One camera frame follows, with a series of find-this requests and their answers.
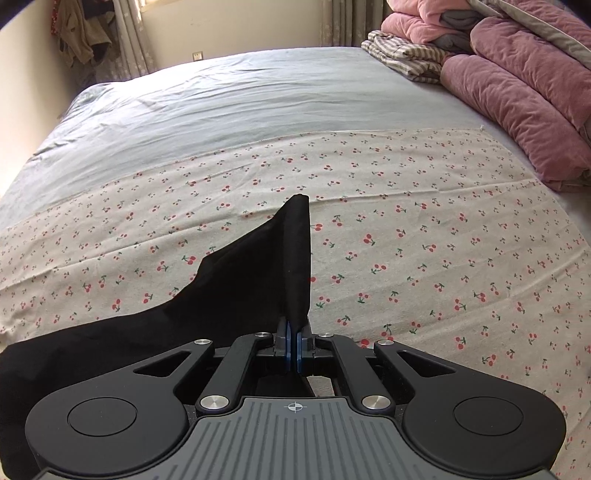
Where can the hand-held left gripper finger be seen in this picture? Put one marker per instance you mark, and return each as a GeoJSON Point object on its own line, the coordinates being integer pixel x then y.
{"type": "Point", "coordinates": [288, 356]}
{"type": "Point", "coordinates": [299, 356]}

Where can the black pants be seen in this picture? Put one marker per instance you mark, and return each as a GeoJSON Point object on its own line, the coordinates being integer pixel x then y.
{"type": "Point", "coordinates": [138, 341]}

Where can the cherry-print bed sheet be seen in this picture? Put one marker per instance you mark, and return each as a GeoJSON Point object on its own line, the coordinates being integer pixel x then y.
{"type": "Point", "coordinates": [415, 207]}

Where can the bed with blue sheet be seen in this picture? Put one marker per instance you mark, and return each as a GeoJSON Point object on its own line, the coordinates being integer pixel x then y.
{"type": "Point", "coordinates": [231, 101]}

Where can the striped folded cloth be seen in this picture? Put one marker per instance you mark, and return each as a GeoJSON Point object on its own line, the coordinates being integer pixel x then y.
{"type": "Point", "coordinates": [401, 50]}

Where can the mauve quilt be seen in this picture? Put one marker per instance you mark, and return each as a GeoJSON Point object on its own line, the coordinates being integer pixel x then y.
{"type": "Point", "coordinates": [508, 92]}

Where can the light pink folded quilt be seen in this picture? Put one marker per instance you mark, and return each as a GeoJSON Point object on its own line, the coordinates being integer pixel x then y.
{"type": "Point", "coordinates": [415, 27]}

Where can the grey folded blanket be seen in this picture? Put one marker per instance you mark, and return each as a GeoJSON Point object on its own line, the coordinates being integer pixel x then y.
{"type": "Point", "coordinates": [455, 27]}

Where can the hanging clothes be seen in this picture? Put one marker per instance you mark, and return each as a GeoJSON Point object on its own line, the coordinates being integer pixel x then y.
{"type": "Point", "coordinates": [78, 37]}

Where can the wall socket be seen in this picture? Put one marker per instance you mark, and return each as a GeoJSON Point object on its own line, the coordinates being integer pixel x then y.
{"type": "Point", "coordinates": [198, 55]}

